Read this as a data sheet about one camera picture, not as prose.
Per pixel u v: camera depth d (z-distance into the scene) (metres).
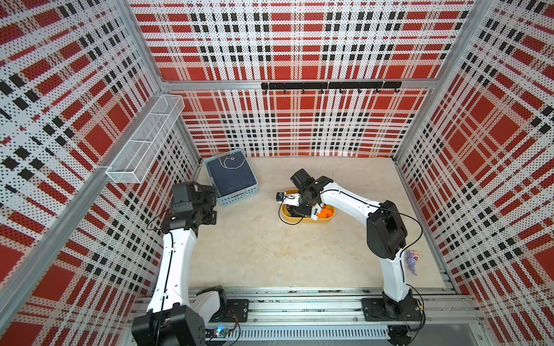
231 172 1.07
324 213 0.91
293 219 0.93
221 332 0.69
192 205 0.57
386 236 0.51
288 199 0.81
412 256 0.84
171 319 0.37
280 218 0.75
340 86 0.89
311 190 0.68
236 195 0.99
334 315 0.73
